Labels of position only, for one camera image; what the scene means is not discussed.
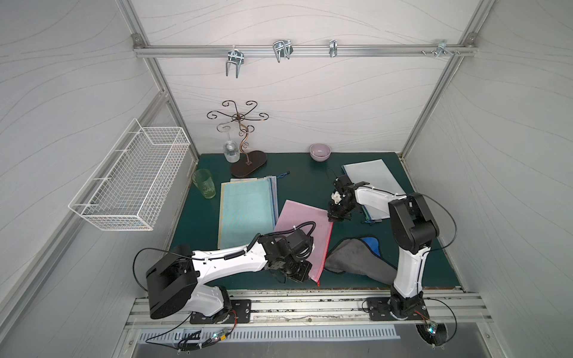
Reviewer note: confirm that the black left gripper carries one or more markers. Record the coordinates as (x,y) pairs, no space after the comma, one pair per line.
(297,269)

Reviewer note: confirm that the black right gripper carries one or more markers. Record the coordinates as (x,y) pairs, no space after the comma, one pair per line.
(337,206)

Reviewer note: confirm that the blue zipper document bag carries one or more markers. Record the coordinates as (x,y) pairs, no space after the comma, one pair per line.
(377,174)

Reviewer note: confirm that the grey blue microfibre cloth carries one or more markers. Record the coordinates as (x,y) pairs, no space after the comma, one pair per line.
(361,256)

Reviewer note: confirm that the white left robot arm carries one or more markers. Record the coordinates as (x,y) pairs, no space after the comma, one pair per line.
(181,279)

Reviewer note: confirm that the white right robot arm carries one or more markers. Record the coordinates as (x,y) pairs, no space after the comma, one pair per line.
(413,228)

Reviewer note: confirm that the teal mesh document bag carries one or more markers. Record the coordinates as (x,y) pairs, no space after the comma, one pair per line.
(246,209)

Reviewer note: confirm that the lilac ceramic bowl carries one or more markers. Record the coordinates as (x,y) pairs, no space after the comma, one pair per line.
(320,152)

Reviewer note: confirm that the dark oval stand base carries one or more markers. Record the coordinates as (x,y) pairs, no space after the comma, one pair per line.
(250,160)

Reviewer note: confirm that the green plastic cup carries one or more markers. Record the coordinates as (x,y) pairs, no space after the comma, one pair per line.
(202,178)

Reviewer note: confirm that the hanging wine glass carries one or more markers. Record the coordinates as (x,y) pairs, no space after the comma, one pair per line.
(230,149)

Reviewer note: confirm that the white vent strip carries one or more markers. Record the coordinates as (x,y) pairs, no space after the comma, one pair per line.
(348,333)

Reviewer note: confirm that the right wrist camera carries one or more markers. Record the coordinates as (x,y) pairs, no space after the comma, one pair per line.
(336,197)

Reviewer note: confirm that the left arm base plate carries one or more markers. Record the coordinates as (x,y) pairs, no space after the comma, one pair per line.
(238,310)

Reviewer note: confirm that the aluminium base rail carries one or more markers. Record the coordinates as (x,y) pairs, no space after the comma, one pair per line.
(298,307)

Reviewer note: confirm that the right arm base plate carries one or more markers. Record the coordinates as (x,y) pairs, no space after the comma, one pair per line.
(389,309)

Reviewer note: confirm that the white wire basket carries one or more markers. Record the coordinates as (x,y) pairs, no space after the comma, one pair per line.
(128,188)

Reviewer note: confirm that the aluminium top cross rail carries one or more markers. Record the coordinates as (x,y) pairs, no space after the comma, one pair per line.
(299,51)

